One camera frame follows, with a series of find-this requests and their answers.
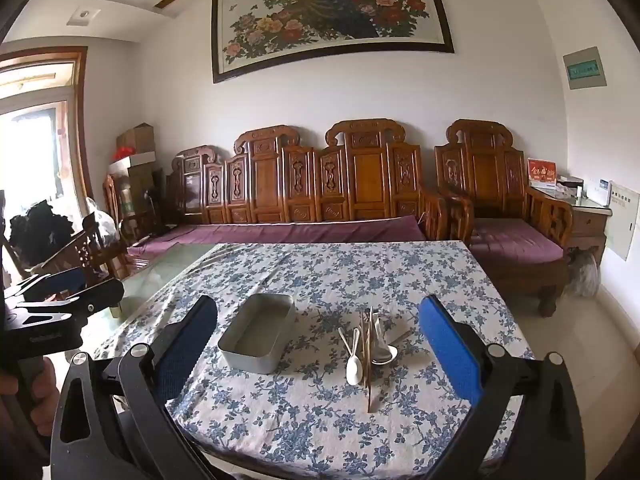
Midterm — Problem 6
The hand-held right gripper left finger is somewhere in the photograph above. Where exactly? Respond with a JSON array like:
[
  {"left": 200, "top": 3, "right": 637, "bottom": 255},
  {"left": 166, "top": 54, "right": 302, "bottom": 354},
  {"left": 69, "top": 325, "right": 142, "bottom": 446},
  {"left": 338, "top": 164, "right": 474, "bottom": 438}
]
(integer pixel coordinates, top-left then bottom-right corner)
[{"left": 50, "top": 294, "right": 222, "bottom": 480}]

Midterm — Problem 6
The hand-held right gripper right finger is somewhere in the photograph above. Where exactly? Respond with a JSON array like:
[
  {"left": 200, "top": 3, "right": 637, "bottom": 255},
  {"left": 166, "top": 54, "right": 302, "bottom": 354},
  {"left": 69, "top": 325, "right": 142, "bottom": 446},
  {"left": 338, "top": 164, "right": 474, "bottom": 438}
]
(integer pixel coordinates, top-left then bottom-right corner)
[{"left": 416, "top": 294, "right": 587, "bottom": 480}]

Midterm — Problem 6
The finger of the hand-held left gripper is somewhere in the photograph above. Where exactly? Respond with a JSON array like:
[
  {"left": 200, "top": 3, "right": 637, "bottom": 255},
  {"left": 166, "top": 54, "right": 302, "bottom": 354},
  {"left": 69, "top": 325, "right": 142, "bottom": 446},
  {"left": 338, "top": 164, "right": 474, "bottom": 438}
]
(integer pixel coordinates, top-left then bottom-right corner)
[
  {"left": 5, "top": 266, "right": 90, "bottom": 304},
  {"left": 12, "top": 279, "right": 125, "bottom": 318}
]

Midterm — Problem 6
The large white ladle spoon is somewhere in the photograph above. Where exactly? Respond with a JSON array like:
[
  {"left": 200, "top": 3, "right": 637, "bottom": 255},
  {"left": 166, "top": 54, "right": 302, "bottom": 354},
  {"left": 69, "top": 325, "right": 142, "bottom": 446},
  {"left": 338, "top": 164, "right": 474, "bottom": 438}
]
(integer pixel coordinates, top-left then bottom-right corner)
[{"left": 371, "top": 308, "right": 396, "bottom": 366}]

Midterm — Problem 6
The metal tray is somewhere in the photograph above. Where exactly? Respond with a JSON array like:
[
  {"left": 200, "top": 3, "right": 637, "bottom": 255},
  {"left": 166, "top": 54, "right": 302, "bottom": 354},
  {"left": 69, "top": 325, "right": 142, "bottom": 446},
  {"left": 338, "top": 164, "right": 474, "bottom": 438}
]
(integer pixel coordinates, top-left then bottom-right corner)
[{"left": 217, "top": 292, "right": 296, "bottom": 374}]

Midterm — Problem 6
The white plastic spoon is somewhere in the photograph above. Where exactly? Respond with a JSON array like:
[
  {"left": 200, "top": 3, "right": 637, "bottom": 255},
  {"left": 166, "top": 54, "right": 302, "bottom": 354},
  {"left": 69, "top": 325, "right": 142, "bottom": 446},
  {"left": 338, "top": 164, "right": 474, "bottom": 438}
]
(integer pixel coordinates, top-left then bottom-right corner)
[{"left": 338, "top": 327, "right": 365, "bottom": 387}]

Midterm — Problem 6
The person's left hand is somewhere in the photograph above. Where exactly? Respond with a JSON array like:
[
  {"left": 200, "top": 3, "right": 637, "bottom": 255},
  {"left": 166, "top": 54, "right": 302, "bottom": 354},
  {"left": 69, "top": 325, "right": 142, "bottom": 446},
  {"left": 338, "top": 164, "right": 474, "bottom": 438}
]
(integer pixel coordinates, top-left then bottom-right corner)
[{"left": 0, "top": 359, "right": 57, "bottom": 440}]

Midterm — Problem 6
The small wooden chair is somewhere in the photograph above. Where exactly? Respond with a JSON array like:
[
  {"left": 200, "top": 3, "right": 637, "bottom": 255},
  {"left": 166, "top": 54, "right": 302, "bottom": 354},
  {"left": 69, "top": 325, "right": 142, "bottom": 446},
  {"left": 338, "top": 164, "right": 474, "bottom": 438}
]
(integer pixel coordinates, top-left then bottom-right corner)
[{"left": 30, "top": 214, "right": 132, "bottom": 282}]

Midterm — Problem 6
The black cloth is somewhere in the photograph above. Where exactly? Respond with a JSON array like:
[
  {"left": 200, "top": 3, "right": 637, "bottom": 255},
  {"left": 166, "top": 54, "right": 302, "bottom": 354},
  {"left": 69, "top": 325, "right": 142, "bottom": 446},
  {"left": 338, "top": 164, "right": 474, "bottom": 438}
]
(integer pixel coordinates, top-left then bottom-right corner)
[{"left": 8, "top": 199, "right": 77, "bottom": 267}]

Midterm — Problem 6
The wooden chopstick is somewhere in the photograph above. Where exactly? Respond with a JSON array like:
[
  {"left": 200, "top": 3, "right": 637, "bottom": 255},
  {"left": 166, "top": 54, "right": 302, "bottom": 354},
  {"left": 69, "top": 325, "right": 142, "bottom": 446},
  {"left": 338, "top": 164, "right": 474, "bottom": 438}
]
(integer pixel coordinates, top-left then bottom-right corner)
[
  {"left": 363, "top": 310, "right": 372, "bottom": 392},
  {"left": 368, "top": 305, "right": 377, "bottom": 414}
]

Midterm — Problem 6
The purple armchair cushion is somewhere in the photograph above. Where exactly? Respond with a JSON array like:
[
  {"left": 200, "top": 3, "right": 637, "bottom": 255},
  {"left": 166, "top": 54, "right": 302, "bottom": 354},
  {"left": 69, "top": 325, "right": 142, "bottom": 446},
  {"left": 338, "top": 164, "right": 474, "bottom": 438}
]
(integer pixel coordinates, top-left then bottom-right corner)
[{"left": 468, "top": 217, "right": 567, "bottom": 266}]

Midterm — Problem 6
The blue floral tablecloth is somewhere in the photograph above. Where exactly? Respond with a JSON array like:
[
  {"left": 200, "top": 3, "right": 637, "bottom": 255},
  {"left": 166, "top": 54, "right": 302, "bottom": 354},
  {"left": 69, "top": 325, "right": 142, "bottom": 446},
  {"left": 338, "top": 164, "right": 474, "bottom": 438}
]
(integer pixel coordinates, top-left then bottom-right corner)
[{"left": 94, "top": 240, "right": 540, "bottom": 480}]

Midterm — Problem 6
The purple sofa cushion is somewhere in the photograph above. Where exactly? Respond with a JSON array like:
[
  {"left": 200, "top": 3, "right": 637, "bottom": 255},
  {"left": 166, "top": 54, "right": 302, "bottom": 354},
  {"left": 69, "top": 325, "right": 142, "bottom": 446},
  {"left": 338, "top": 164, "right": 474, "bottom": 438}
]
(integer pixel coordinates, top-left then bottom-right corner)
[{"left": 127, "top": 214, "right": 429, "bottom": 261}]

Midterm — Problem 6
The grey plastic bag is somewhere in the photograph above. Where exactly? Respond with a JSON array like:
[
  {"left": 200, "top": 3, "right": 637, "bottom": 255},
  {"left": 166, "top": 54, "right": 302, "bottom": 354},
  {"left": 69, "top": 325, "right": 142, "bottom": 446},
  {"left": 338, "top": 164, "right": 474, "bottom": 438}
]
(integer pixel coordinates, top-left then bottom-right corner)
[{"left": 567, "top": 249, "right": 602, "bottom": 298}]

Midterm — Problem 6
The brown cardboard box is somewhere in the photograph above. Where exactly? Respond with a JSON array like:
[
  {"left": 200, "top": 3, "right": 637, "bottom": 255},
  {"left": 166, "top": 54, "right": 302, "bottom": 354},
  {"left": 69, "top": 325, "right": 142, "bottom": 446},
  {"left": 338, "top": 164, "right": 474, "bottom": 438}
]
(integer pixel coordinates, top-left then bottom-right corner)
[{"left": 116, "top": 122, "right": 155, "bottom": 157}]

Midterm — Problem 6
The carved wooden armchair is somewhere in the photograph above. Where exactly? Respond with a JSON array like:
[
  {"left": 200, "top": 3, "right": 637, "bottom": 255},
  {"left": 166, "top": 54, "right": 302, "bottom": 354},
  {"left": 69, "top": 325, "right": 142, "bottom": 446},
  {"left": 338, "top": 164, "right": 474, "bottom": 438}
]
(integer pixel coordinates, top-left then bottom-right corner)
[{"left": 433, "top": 118, "right": 576, "bottom": 319}]

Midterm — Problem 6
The wooden side table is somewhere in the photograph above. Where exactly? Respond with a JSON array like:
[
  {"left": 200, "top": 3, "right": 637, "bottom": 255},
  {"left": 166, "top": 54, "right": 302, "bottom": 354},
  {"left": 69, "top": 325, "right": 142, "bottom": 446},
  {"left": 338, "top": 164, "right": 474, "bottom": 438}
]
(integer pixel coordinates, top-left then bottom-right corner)
[{"left": 529, "top": 186, "right": 614, "bottom": 267}]

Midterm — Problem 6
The tissue box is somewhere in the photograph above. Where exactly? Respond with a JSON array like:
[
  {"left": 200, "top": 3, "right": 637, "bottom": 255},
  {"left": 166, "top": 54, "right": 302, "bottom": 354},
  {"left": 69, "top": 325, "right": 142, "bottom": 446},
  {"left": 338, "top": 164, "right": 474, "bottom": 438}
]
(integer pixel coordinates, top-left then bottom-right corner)
[{"left": 555, "top": 175, "right": 585, "bottom": 199}]

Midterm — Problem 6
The carved wooden sofa bench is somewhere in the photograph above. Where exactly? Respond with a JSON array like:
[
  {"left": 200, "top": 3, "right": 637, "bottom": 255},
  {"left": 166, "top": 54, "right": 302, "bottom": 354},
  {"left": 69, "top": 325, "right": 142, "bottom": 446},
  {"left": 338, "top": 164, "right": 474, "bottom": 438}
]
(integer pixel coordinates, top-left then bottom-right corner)
[{"left": 125, "top": 118, "right": 475, "bottom": 262}]

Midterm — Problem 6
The small white box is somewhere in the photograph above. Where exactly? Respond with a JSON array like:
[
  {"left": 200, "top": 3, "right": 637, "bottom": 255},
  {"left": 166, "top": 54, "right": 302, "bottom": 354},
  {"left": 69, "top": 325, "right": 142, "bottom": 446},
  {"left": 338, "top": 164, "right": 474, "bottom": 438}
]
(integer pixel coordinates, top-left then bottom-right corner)
[{"left": 582, "top": 178, "right": 612, "bottom": 207}]

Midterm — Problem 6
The white ceiling fixture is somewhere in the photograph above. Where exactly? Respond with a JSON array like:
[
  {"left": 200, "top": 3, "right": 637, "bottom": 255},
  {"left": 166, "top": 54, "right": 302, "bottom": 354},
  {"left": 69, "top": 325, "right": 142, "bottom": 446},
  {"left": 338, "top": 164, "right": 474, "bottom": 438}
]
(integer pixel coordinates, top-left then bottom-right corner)
[{"left": 67, "top": 6, "right": 103, "bottom": 26}]

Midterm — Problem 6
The framed peacock flower painting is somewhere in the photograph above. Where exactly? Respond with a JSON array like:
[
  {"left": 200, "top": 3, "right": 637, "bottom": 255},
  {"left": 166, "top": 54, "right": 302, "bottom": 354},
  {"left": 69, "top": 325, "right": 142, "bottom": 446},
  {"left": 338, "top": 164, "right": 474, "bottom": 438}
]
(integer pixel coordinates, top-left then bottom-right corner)
[{"left": 210, "top": 0, "right": 456, "bottom": 85}]

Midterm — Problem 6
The wooden door frame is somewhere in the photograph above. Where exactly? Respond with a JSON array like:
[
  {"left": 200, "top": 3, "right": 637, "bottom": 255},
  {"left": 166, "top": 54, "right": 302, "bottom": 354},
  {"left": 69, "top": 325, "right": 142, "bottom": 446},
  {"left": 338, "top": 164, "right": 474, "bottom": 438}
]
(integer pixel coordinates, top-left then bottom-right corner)
[{"left": 0, "top": 45, "right": 95, "bottom": 202}]

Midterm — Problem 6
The white wall panel door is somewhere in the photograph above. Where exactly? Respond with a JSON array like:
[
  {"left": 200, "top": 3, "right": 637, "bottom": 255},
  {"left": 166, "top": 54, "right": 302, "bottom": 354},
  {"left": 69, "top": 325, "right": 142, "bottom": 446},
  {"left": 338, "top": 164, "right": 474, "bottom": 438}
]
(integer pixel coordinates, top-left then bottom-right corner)
[{"left": 603, "top": 180, "right": 640, "bottom": 262}]

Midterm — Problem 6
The green wall sign box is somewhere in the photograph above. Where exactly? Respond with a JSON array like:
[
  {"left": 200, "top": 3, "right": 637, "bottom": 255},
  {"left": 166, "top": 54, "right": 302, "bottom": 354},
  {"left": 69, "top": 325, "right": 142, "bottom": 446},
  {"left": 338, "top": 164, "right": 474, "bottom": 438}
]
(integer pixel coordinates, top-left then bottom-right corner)
[{"left": 562, "top": 45, "right": 608, "bottom": 91}]

